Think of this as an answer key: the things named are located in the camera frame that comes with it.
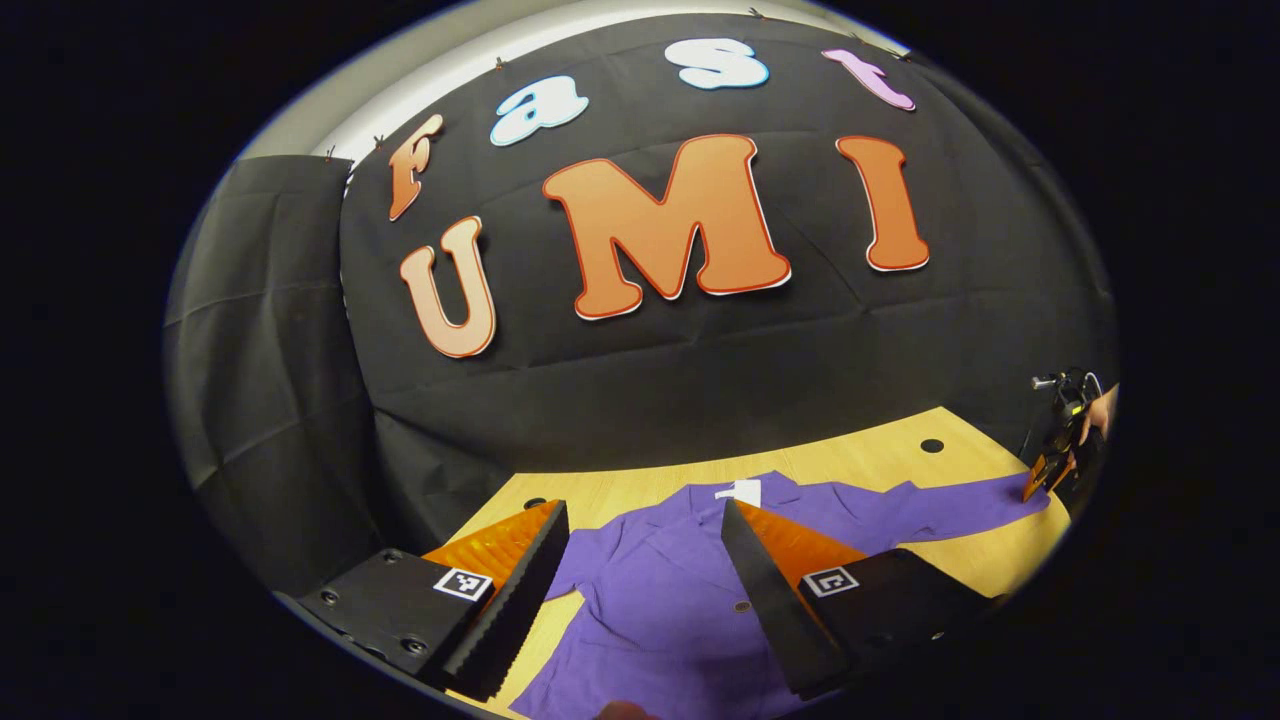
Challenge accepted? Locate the black backdrop cloth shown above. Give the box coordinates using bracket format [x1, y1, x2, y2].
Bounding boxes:
[165, 12, 1119, 601]

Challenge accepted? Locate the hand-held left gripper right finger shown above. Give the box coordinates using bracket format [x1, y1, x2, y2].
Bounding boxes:
[720, 497, 1001, 701]

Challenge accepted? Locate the purple shirt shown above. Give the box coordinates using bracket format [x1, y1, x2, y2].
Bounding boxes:
[510, 470, 1051, 720]

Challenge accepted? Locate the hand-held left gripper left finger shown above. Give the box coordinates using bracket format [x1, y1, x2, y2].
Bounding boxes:
[275, 498, 571, 703]

